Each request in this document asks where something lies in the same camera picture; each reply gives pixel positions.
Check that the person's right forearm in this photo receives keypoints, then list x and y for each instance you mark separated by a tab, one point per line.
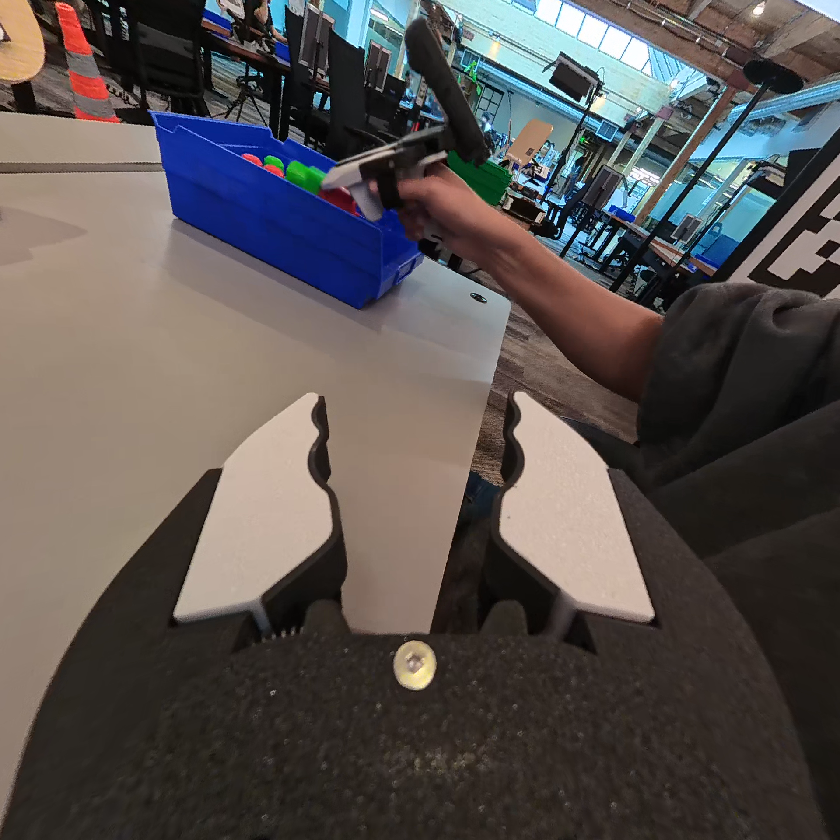
577	315

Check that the black floor lamp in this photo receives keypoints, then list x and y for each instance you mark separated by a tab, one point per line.
771	75

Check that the blue plastic bin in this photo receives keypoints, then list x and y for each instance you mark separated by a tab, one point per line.
262	223

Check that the person's blue jeans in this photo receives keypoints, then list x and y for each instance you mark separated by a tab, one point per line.
479	499

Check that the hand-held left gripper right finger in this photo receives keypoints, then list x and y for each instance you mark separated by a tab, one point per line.
571	518

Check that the black office chair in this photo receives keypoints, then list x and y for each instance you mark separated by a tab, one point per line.
167	52
348	85

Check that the person's dark clothing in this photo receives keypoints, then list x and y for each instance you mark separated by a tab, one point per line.
774	590

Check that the green plastic bin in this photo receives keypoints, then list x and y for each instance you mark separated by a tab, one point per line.
482	178

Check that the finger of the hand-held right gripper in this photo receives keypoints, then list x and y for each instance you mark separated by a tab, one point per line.
358	167

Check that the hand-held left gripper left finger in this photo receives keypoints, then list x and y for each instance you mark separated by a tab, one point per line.
262	518

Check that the white stand with wooden board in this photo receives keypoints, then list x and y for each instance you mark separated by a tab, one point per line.
19	39

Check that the framed black white marker sign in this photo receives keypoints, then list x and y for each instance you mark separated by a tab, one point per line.
800	236

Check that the person's right hand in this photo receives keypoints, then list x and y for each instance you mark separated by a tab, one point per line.
459	210

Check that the orange striped cone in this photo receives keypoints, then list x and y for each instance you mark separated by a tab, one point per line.
82	72

